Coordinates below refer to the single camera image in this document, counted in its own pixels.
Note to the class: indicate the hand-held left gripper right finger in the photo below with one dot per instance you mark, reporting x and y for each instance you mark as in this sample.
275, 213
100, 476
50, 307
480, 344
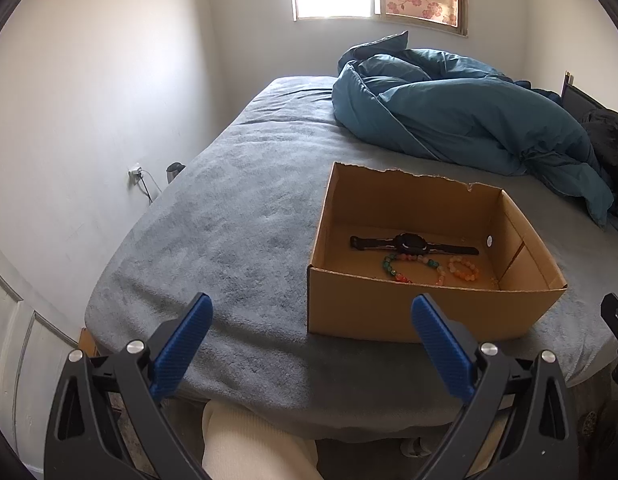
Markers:
441, 345

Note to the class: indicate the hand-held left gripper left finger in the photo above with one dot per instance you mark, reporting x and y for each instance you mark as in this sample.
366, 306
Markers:
184, 345

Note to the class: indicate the brown cardboard box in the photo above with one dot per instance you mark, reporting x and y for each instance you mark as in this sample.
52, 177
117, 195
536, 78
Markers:
389, 310

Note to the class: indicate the black wrist watch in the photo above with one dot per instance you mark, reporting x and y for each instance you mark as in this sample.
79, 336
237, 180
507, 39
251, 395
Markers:
411, 244

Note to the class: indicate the grey slipper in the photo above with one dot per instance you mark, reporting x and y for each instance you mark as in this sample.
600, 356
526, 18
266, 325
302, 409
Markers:
414, 447

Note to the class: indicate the person's leg cream pants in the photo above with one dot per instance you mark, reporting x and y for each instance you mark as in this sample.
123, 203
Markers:
254, 445

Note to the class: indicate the white door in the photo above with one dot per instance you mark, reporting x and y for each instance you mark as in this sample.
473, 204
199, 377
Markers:
29, 360

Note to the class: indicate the small black device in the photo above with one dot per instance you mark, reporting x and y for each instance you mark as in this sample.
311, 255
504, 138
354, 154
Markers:
175, 172

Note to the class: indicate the black jacket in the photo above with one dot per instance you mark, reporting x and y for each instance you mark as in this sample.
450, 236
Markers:
611, 150

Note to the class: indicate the blue duvet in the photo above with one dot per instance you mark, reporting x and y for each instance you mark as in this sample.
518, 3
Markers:
464, 120

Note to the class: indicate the black headboard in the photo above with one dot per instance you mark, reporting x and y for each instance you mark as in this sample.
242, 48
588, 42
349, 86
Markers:
579, 100

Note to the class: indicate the white wall outlet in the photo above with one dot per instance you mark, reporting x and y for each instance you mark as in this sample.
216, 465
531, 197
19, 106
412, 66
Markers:
134, 173

